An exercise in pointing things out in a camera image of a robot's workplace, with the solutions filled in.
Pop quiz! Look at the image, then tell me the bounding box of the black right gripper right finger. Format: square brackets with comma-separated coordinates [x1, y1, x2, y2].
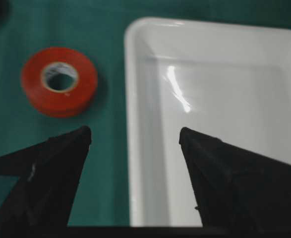
[179, 127, 291, 238]

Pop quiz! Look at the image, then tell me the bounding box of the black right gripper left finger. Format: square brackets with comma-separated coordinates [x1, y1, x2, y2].
[0, 126, 92, 230]

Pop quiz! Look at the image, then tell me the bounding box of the red tape roll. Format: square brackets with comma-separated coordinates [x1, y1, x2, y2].
[21, 47, 98, 118]

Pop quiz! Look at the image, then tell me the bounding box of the white plastic case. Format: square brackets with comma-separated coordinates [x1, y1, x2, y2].
[124, 17, 291, 227]

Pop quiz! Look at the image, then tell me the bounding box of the green table cloth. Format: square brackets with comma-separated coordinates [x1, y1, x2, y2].
[0, 0, 291, 228]

